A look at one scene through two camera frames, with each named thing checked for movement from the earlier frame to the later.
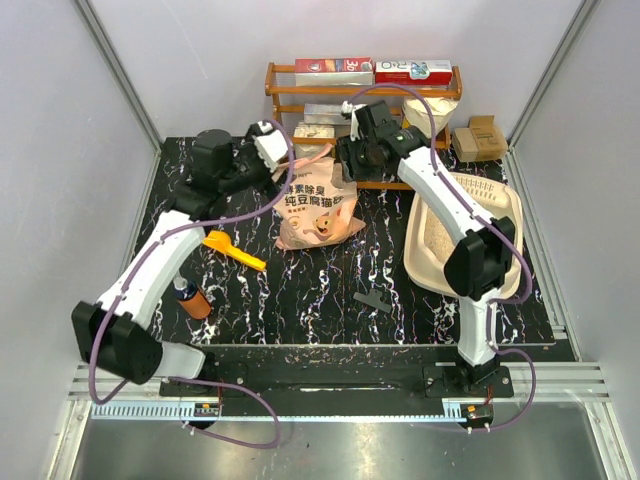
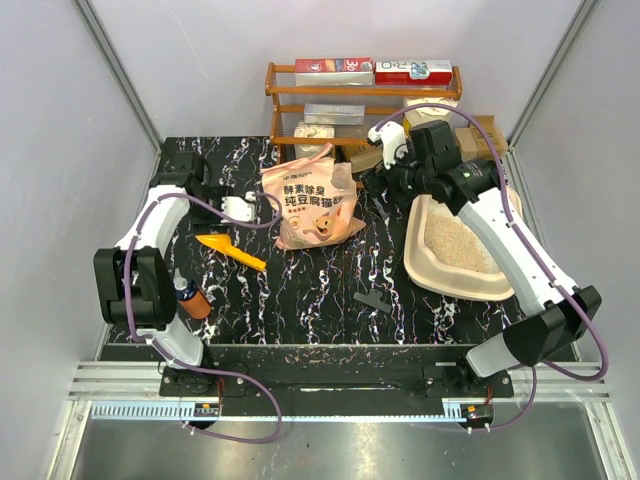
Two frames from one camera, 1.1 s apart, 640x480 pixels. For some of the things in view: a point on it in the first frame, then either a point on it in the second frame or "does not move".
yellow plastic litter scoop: (222, 242) does not move
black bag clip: (373, 299) does not move
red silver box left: (355, 71) does not move
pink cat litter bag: (312, 207) does not move
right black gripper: (350, 167) → (380, 179)
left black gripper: (267, 185) → (218, 193)
